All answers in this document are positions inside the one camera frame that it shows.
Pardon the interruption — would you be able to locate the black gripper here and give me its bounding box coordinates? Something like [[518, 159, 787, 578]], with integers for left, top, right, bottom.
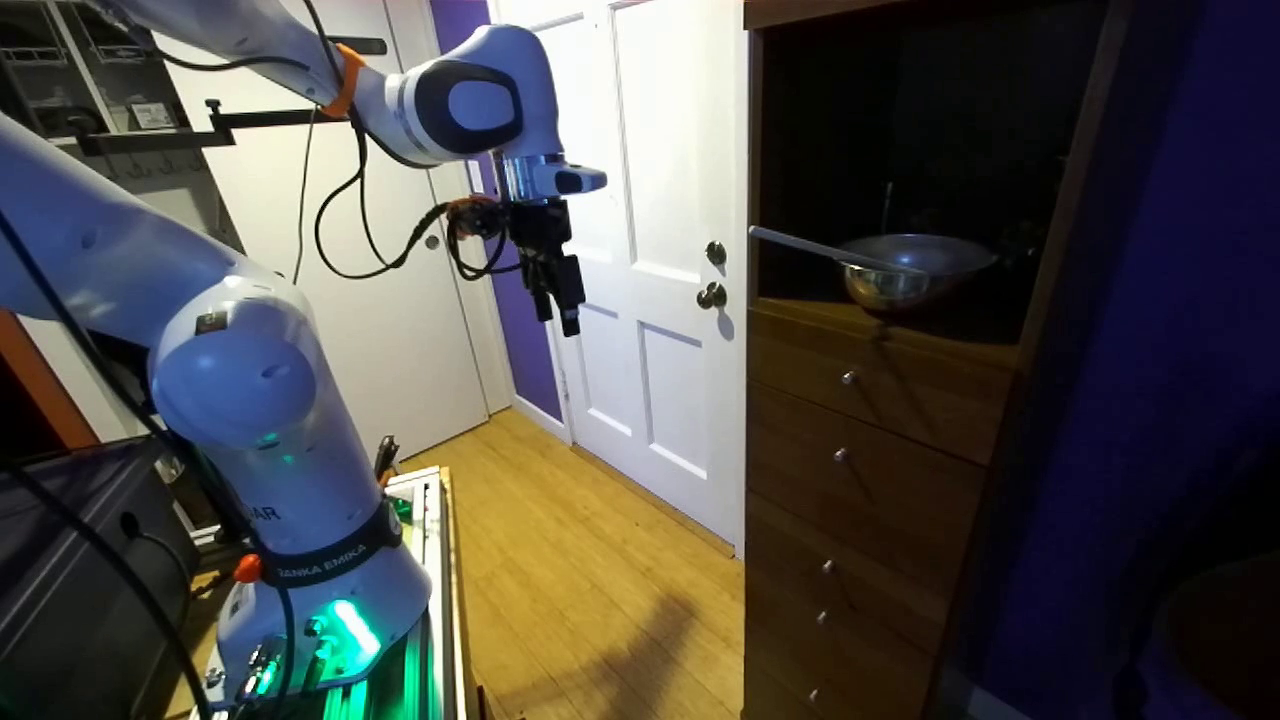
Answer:
[[502, 197, 586, 339]]

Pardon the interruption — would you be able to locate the metal long-handled dishpan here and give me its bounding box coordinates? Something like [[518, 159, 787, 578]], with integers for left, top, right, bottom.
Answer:
[[747, 218, 1004, 319]]

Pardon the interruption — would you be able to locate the robot base stand green light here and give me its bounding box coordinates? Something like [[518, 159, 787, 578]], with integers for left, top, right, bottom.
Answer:
[[184, 458, 472, 720]]

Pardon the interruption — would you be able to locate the brown wooden cabinet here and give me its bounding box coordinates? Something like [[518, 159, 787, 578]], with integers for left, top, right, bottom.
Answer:
[[739, 0, 1137, 720]]

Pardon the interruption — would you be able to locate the white panel door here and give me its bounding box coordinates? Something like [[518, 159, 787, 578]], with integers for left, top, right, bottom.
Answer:
[[484, 0, 751, 550]]

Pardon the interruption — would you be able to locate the white closet double door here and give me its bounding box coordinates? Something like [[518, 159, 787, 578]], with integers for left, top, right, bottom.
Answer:
[[156, 0, 517, 465]]

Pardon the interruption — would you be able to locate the brown wooden beam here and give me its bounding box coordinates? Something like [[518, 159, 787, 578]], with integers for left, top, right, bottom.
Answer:
[[0, 309, 104, 457]]

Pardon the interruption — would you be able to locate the grey shelving unit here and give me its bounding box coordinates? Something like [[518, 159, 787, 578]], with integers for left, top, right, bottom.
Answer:
[[0, 0, 184, 152]]

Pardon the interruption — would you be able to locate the black case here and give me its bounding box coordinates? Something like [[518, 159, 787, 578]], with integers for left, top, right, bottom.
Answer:
[[0, 439, 206, 720]]

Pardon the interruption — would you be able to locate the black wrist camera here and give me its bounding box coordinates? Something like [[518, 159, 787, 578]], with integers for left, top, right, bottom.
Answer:
[[445, 191, 528, 256]]

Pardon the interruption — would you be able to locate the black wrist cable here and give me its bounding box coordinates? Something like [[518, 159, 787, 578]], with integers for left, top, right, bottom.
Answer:
[[297, 0, 528, 286]]

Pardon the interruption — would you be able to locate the thin camera cable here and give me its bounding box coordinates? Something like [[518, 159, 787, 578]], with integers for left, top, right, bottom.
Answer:
[[289, 114, 320, 292]]

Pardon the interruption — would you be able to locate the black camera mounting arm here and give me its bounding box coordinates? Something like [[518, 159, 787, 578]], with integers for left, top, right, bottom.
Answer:
[[74, 98, 358, 159]]

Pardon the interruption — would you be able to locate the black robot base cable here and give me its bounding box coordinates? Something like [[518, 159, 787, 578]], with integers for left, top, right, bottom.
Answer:
[[0, 210, 293, 720]]

